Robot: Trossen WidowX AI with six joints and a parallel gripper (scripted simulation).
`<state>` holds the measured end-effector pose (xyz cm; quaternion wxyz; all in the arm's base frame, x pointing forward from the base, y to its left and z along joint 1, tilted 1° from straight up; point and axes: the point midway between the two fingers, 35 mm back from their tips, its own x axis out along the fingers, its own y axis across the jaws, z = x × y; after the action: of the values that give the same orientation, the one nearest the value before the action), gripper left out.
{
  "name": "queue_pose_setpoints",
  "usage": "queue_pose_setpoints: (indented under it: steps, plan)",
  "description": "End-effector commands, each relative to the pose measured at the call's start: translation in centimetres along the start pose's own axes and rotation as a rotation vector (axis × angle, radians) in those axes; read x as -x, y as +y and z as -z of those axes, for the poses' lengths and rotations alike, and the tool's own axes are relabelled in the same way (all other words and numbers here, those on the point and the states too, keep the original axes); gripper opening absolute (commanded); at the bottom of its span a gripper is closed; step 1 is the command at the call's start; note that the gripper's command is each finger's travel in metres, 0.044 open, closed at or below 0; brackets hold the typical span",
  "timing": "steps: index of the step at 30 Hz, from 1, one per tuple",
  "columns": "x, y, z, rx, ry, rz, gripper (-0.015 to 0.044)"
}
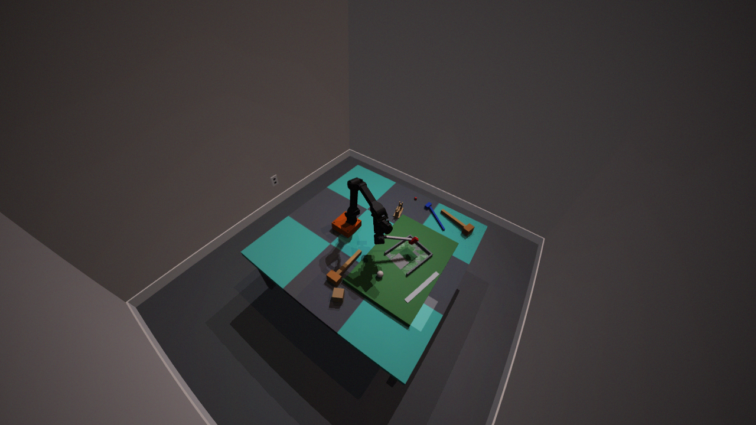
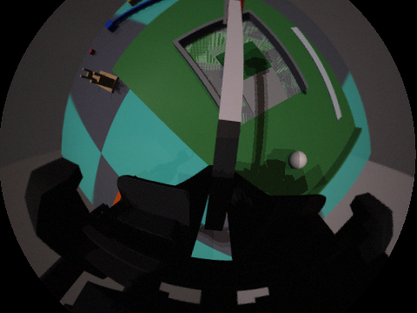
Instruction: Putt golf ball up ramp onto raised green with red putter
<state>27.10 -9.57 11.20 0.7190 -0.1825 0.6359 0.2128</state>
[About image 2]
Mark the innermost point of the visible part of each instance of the green flat mat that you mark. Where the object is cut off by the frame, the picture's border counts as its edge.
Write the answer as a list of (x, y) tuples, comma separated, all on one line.
[(155, 71)]

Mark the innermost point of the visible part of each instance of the grey ball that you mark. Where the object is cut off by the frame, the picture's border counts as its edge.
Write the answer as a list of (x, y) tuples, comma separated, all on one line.
[(297, 159)]

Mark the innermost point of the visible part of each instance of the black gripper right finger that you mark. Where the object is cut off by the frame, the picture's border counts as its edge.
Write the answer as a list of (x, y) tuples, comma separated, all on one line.
[(250, 212)]

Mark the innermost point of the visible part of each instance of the grey flat bar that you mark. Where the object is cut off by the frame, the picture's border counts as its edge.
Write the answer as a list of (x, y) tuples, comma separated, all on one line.
[(321, 69)]

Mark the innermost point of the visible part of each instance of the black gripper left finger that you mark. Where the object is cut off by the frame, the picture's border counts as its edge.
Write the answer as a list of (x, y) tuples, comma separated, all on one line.
[(184, 202)]

